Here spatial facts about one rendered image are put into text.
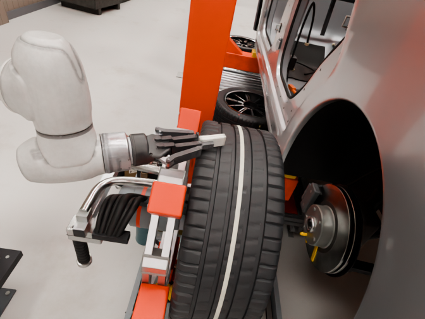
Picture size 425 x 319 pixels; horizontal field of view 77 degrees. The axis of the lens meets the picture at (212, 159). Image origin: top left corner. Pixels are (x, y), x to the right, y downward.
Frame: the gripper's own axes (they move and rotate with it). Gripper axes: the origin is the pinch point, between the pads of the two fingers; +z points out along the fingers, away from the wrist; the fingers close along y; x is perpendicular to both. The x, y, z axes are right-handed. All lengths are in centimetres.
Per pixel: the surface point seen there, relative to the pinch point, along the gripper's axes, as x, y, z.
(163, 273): -23.3, 20.4, -16.4
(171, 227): -14.8, 13.2, -13.2
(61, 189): -125, -101, -60
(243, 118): -80, -109, 83
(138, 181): -18.5, -6.1, -18.0
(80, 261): -40, 3, -37
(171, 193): -3.0, 11.8, -13.4
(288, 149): -34, -25, 55
